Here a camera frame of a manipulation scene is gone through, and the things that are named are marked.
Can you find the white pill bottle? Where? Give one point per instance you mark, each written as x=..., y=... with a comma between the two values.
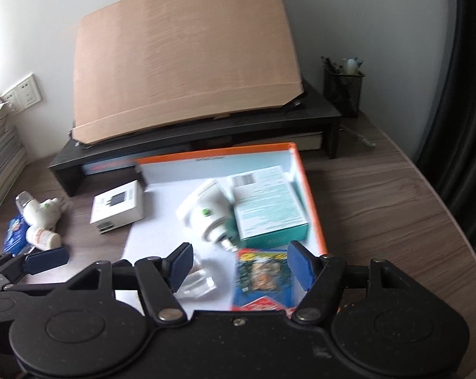
x=43, y=239

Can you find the white diffuser with bottle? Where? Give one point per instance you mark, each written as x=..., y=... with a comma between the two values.
x=37, y=214

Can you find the pen on table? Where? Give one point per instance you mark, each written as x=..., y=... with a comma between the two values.
x=364, y=140

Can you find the black monitor riser shelf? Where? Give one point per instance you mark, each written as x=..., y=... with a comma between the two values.
x=306, y=114

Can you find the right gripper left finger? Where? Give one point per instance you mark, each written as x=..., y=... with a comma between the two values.
x=100, y=320

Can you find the clear glass refill bottle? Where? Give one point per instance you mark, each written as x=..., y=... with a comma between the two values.
x=198, y=282

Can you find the white charger retail box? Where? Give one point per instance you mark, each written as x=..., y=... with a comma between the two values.
x=118, y=207

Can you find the playing cards pack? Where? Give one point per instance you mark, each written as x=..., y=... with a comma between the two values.
x=263, y=281

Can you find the blue tin box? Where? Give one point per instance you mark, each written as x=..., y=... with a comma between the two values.
x=15, y=240

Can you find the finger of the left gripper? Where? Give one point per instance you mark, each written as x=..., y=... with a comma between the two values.
x=41, y=261
x=11, y=269

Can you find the teal white carton box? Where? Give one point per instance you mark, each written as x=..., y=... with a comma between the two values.
x=267, y=210

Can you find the black mesh pen holder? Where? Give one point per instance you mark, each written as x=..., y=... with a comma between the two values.
x=342, y=85

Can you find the book under riser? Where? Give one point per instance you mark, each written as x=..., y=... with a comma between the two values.
x=108, y=165

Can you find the wooden book stand board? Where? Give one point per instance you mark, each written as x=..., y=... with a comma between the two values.
x=142, y=64

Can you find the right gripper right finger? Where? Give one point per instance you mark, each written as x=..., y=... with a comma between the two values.
x=380, y=320

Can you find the white plug-in diffuser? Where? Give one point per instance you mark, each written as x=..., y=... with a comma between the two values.
x=208, y=213

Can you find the orange white box lid tray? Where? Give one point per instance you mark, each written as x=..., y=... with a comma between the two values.
x=171, y=179

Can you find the white wall socket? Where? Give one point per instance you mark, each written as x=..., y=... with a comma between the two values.
x=27, y=92

